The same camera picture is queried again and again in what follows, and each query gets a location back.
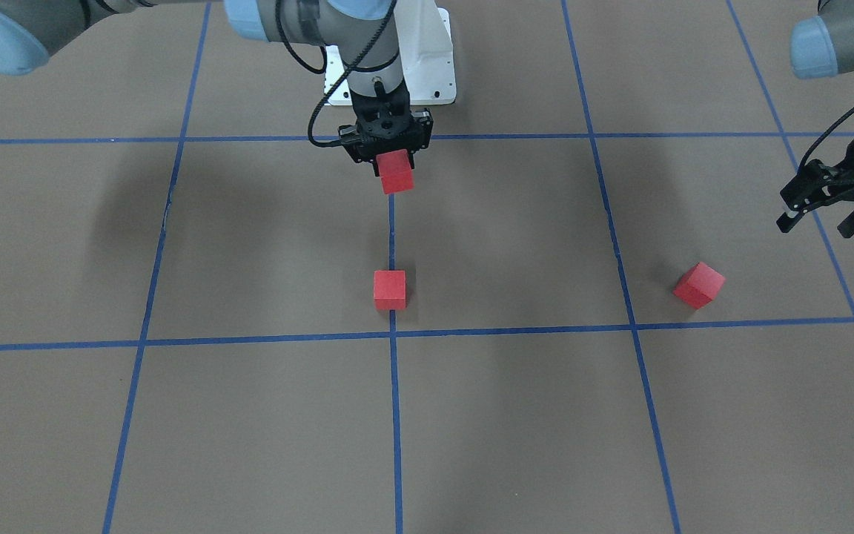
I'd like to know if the red cube placed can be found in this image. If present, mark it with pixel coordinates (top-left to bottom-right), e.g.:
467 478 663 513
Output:
373 270 408 311
375 149 414 195

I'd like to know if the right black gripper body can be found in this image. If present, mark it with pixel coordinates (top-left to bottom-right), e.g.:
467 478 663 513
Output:
349 82 413 160

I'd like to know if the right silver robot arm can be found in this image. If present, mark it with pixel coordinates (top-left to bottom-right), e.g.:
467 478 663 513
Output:
0 1 433 163

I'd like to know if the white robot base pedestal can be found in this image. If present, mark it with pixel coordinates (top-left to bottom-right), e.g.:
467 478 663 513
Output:
323 1 457 106

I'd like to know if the red cube far side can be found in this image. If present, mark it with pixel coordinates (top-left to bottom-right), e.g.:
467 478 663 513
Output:
673 263 726 310

